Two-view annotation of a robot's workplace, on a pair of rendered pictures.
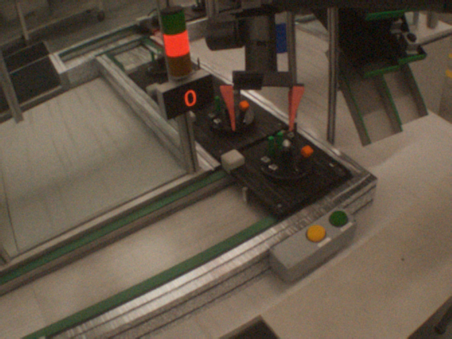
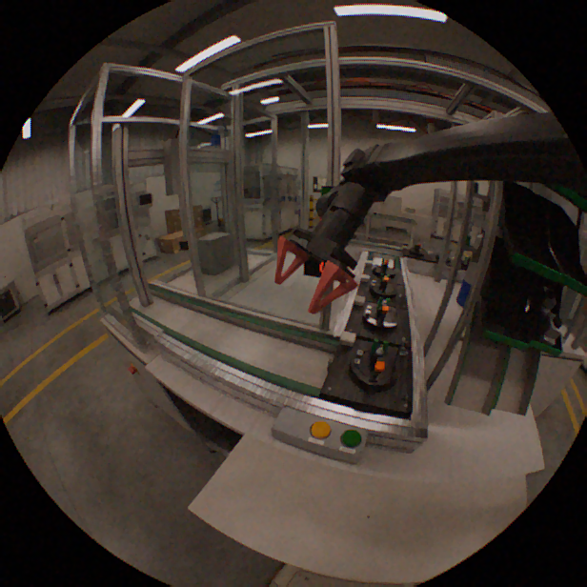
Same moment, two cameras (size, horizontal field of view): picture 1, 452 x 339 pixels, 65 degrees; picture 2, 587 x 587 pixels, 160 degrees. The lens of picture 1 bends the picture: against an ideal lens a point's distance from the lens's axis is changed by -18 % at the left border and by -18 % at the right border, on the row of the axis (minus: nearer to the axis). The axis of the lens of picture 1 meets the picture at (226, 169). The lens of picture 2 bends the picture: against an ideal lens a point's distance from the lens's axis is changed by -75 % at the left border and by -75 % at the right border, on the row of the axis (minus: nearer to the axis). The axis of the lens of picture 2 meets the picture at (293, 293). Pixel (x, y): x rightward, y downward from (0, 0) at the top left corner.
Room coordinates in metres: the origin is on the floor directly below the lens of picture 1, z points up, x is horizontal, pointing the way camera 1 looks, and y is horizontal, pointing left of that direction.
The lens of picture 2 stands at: (0.40, -0.30, 1.41)
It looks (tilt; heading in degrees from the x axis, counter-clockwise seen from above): 29 degrees down; 51
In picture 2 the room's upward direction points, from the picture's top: straight up
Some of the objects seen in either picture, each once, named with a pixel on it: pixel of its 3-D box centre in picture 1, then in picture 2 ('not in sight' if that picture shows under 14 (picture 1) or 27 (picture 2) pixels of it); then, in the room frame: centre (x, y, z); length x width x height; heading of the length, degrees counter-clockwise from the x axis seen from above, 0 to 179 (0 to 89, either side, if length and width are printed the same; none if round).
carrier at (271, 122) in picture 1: (229, 109); (382, 310); (1.03, -0.03, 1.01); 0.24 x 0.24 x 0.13; 28
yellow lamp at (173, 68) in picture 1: (179, 62); not in sight; (0.82, 0.07, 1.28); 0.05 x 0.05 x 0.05
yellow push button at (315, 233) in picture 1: (315, 234); (320, 430); (0.58, -0.18, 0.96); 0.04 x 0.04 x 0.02
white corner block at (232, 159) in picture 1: (233, 162); (347, 340); (0.85, -0.02, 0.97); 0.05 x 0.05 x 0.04; 28
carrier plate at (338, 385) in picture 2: (286, 169); (373, 372); (0.81, -0.15, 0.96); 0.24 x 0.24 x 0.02; 28
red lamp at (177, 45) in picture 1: (176, 42); not in sight; (0.82, 0.07, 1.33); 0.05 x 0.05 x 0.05
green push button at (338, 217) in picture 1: (338, 218); (351, 438); (0.61, -0.24, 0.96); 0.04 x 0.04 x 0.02
